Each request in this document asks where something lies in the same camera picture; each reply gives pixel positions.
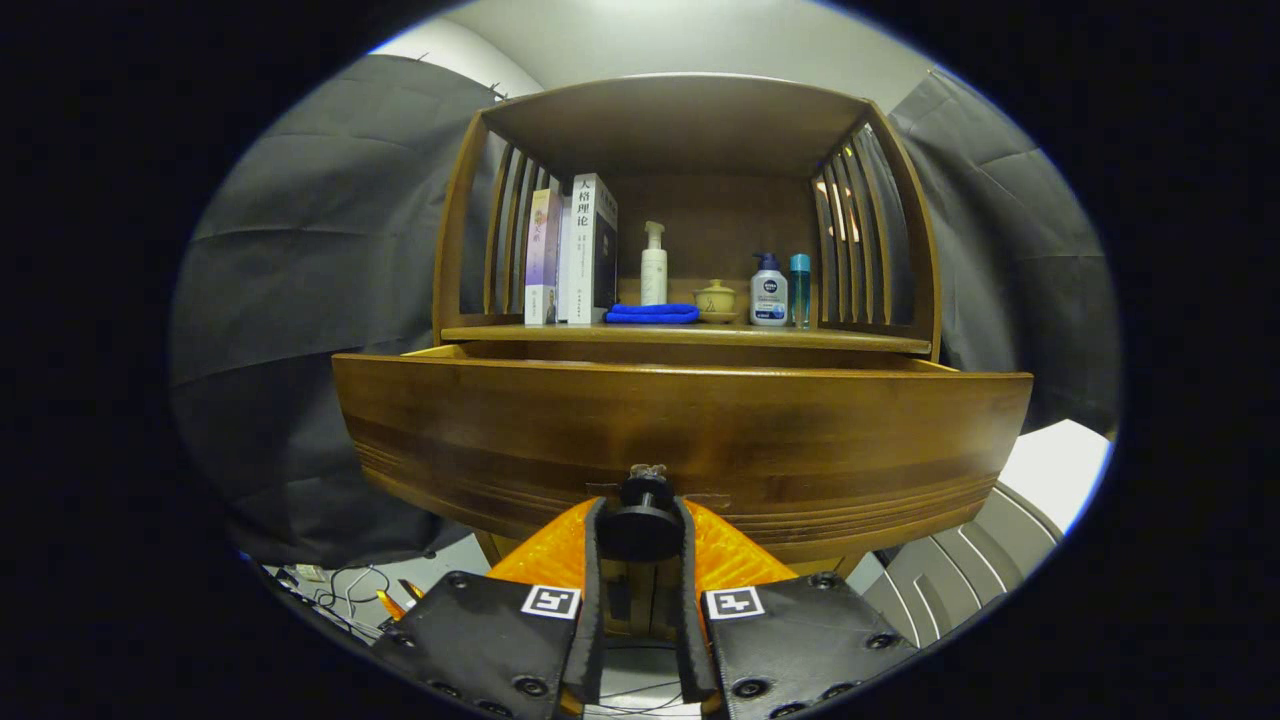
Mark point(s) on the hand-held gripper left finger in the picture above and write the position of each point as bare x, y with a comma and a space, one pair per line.
480, 640

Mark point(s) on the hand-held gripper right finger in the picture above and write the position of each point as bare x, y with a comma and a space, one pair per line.
800, 640

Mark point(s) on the wooden drawer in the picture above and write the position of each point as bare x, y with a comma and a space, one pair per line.
680, 430

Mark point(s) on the wooden countertop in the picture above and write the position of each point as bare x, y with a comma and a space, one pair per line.
700, 335

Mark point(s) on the wooden cabinet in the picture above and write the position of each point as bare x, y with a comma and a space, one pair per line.
700, 130

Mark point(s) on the grey ridged panel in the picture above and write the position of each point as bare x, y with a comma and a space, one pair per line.
960, 570

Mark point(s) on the white power strip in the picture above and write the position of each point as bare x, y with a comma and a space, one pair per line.
310, 573

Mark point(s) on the white flat panel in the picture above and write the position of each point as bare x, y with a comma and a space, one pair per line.
1060, 470

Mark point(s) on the white bottle with blue cap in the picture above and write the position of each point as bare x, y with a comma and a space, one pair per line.
769, 295

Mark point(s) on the teal slim bottle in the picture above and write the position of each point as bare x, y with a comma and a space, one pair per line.
800, 290

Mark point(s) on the tan lidded teacup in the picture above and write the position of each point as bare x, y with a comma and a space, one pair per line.
716, 300

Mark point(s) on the blue folded cloth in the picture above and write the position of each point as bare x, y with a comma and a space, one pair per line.
652, 314

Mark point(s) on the black backdrop cloth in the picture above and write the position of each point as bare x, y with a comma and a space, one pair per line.
300, 300

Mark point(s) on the thin pale book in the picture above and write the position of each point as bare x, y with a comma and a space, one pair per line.
563, 260

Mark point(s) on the white pump bottle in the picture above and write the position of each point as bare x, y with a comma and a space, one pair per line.
654, 275

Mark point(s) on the purple book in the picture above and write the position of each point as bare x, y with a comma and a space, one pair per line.
543, 250

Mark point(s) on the white and black book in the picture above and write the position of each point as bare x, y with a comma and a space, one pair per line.
592, 250

